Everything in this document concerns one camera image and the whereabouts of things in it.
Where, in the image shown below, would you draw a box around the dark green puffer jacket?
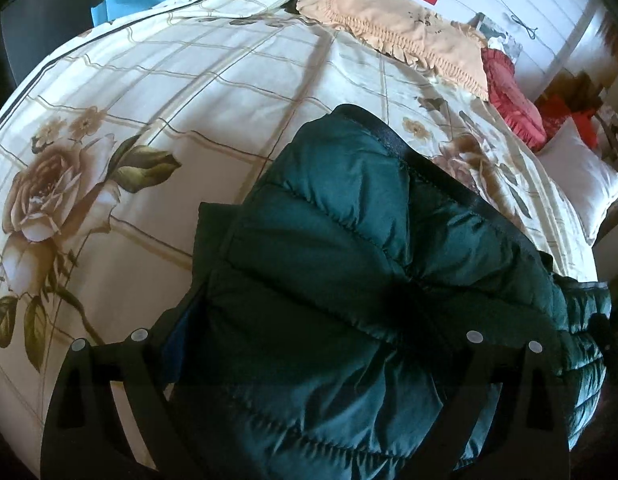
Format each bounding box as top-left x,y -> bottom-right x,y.
172,104 -> 610,479

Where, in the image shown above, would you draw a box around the white satin pillow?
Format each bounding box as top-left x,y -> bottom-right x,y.
537,117 -> 618,246

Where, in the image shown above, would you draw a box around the red ruffled cushion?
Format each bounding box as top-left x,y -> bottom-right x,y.
481,48 -> 548,152

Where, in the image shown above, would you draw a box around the floral cream bed quilt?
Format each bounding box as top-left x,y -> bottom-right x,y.
0,0 -> 597,474

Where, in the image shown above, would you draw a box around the framed photo on headboard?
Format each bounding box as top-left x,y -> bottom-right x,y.
468,13 -> 522,63

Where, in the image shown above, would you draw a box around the beige embroidered pillow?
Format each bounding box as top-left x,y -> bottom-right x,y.
296,0 -> 488,101

